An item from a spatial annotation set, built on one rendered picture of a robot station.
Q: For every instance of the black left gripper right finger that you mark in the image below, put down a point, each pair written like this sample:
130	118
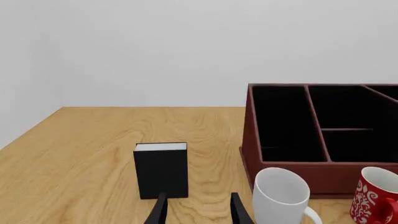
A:
238	212

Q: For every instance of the white mug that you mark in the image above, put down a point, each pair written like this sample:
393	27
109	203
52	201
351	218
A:
280	198

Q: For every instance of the red-brown desk caddy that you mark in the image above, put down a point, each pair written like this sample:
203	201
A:
289	126

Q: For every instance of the red patterned mug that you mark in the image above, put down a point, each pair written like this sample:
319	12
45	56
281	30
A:
370	198

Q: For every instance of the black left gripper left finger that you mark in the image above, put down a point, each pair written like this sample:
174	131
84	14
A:
158	213

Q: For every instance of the black book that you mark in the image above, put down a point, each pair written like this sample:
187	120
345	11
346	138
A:
161	172

